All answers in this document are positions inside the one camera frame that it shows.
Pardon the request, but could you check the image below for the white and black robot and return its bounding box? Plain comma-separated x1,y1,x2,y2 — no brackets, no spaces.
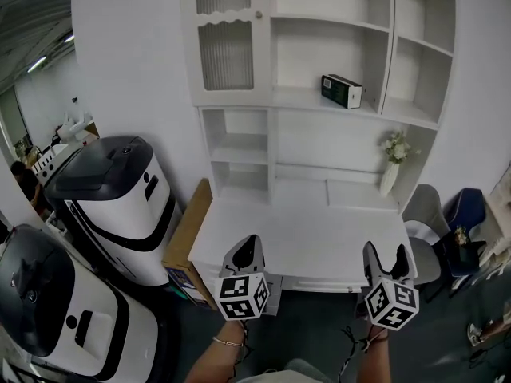
0,223,161,383
43,135,179,287

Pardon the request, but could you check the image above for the dark green box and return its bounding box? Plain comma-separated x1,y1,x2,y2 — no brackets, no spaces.
454,239,486,273
321,73,363,110

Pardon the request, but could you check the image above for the blue chair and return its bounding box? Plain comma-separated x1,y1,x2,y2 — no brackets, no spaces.
442,188,489,291

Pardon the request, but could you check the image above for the person's grey shirt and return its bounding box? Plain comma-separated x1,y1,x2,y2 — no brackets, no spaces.
235,357,333,383

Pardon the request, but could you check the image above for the white desk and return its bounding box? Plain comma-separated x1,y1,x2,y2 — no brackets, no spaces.
187,177,418,295

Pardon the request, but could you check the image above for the person's right forearm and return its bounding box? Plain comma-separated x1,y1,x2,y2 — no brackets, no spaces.
360,327,394,383

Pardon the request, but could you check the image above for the grey chair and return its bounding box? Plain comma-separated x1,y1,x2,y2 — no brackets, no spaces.
402,184,453,303

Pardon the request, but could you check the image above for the thin metal bracelet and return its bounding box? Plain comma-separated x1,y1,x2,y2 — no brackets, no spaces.
211,335,245,349

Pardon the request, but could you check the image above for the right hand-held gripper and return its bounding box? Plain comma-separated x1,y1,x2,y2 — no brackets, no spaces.
362,240,420,331

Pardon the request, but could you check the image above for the white ribbed vase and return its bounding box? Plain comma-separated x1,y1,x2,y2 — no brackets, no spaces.
378,160,401,198

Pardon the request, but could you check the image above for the white shelf cabinet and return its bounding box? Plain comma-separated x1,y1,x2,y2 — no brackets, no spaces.
179,0,458,215

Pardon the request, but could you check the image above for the white holed box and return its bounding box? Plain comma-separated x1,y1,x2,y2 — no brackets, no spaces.
31,144,69,181

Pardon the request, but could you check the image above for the person's left forearm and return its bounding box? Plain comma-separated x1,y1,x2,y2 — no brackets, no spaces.
184,319,247,383

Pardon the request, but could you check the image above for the white ribbed glass cabinet door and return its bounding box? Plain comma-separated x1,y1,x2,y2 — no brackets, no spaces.
181,0,273,107

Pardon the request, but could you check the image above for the brown cardboard box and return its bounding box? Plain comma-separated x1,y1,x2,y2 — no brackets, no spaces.
160,177,219,309

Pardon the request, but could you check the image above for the black cable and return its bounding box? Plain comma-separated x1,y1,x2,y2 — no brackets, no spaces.
338,325,377,379
233,320,255,367

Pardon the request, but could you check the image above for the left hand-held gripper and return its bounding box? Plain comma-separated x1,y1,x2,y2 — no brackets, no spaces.
214,235,283,322

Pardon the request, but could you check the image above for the white vanity table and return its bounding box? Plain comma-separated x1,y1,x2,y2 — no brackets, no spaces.
478,173,511,263

